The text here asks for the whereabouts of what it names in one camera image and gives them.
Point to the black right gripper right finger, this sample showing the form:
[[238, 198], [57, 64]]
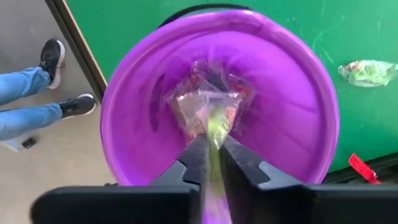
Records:
[[239, 171]]

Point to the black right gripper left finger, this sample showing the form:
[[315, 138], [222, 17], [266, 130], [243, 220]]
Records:
[[192, 168]]

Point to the clear bag red candy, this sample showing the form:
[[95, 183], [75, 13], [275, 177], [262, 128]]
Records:
[[241, 90]]

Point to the purple bucket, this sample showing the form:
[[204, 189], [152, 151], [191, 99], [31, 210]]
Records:
[[280, 124]]

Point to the small black floor object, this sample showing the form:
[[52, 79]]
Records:
[[29, 142]]

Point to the person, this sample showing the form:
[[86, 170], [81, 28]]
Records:
[[25, 87]]

